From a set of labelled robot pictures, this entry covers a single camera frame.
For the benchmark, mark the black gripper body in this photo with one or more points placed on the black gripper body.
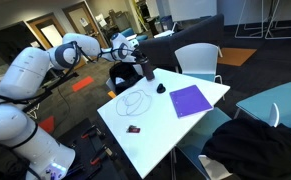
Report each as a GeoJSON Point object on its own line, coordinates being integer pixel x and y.
{"type": "Point", "coordinates": [138, 55]}

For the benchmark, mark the dark brown water bottle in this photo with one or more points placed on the dark brown water bottle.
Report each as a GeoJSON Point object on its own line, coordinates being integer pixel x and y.
{"type": "Point", "coordinates": [149, 71]}

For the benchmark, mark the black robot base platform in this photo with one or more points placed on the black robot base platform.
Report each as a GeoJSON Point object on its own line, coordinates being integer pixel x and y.
{"type": "Point", "coordinates": [81, 146]}

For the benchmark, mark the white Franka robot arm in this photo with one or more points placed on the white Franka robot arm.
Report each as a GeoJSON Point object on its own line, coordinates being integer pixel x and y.
{"type": "Point", "coordinates": [15, 110]}

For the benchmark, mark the black backpack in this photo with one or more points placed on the black backpack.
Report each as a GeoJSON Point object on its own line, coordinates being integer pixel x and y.
{"type": "Point", "coordinates": [125, 76]}

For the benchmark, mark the blue armchair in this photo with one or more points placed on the blue armchair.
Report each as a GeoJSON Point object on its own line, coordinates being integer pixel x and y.
{"type": "Point", "coordinates": [128, 32]}

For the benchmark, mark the small black knob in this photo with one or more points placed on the small black knob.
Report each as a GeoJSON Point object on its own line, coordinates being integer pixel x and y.
{"type": "Point", "coordinates": [160, 88]}

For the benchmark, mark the blue bin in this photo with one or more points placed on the blue bin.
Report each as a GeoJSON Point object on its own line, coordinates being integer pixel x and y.
{"type": "Point", "coordinates": [166, 22]}

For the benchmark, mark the dark grey sofa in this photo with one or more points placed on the dark grey sofa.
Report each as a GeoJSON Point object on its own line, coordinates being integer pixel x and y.
{"type": "Point", "coordinates": [181, 36]}

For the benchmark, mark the purple spiral notebook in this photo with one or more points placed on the purple spiral notebook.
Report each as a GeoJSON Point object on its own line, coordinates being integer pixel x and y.
{"type": "Point", "coordinates": [190, 101]}

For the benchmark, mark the small black red gadget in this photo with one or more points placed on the small black red gadget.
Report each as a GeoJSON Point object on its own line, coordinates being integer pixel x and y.
{"type": "Point", "coordinates": [133, 129]}

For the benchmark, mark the white whiteboard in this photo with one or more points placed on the white whiteboard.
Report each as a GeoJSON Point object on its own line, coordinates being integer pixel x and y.
{"type": "Point", "coordinates": [191, 10]}

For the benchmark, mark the black metal stand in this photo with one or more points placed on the black metal stand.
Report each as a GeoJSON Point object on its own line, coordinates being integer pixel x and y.
{"type": "Point", "coordinates": [60, 80]}

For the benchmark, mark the black red clamp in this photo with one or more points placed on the black red clamp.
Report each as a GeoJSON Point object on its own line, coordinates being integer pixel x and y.
{"type": "Point", "coordinates": [101, 155]}
{"type": "Point", "coordinates": [91, 132]}

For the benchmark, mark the teal seat white back chair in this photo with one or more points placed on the teal seat white back chair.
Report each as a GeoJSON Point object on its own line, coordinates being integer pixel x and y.
{"type": "Point", "coordinates": [201, 130]}

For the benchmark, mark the wooden door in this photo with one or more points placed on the wooden door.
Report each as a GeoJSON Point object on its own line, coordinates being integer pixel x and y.
{"type": "Point", "coordinates": [38, 28]}

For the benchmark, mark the black jacket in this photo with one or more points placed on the black jacket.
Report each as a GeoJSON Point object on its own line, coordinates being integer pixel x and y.
{"type": "Point", "coordinates": [251, 150]}

